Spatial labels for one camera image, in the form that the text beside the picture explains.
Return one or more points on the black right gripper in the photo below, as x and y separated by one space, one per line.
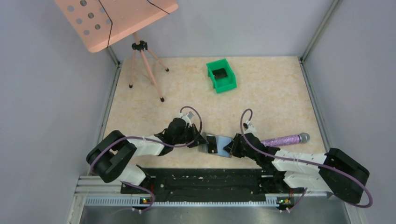
232 147

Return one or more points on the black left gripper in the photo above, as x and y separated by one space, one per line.
194 131

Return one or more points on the grey card holder wallet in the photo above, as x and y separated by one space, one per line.
221 142

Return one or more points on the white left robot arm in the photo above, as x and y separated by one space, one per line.
110 158

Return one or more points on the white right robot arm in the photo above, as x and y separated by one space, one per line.
335 171

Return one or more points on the green plastic bin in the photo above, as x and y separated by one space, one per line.
224 84

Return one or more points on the pink music stand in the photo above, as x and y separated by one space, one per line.
101 23

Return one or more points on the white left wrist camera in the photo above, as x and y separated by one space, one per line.
187 117

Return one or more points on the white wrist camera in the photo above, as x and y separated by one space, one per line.
187 117
249 128

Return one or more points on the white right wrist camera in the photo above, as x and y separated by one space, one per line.
249 128

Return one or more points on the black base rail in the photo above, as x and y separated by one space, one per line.
215 184

